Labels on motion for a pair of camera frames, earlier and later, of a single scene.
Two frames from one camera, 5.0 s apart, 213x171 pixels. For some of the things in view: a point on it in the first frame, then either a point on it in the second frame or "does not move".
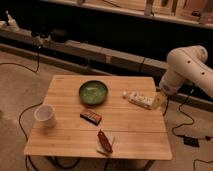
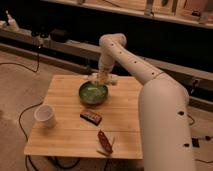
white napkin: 100,146 does not move
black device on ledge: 59,36 does not move
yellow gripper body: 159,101 to 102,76
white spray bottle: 11,23 does not move
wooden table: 94,120 does not move
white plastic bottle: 145,102 to 103,78
